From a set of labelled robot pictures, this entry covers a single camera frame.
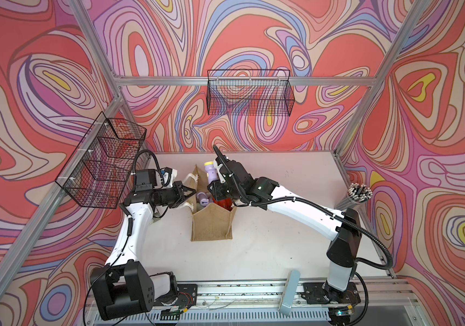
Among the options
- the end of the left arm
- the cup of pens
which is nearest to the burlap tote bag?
the end of the left arm

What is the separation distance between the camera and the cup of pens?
819mm

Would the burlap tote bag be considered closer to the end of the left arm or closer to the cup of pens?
the end of the left arm
